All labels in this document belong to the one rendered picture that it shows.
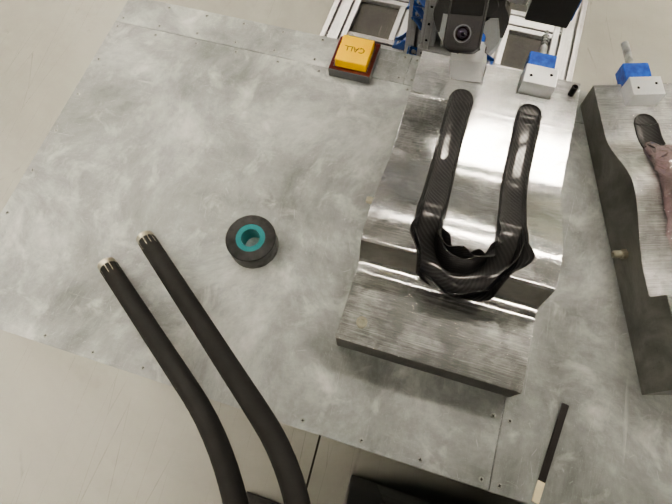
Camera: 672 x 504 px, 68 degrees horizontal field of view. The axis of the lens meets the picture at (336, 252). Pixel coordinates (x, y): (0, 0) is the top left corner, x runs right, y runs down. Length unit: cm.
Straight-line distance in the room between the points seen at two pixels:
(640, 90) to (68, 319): 98
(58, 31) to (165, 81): 152
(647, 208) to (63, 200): 93
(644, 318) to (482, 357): 24
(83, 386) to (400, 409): 122
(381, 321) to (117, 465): 116
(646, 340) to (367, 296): 39
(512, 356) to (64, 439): 139
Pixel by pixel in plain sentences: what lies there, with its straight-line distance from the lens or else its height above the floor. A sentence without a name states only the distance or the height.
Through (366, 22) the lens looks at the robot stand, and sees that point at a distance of 193.
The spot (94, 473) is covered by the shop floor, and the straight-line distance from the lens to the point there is 173.
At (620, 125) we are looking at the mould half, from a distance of 95.
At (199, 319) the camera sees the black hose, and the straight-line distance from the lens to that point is 73.
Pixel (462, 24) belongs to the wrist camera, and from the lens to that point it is 70.
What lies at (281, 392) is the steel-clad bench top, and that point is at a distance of 76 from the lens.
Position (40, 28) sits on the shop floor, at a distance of 259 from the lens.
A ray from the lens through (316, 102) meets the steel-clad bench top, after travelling 95.
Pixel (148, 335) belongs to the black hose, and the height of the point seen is 86.
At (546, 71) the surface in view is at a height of 92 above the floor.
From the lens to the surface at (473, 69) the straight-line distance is 85.
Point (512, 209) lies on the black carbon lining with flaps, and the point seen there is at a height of 90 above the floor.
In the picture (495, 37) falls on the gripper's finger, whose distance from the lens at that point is 81.
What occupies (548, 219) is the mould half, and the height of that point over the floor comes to 91.
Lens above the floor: 155
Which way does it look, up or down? 69 degrees down
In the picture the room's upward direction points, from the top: 7 degrees counter-clockwise
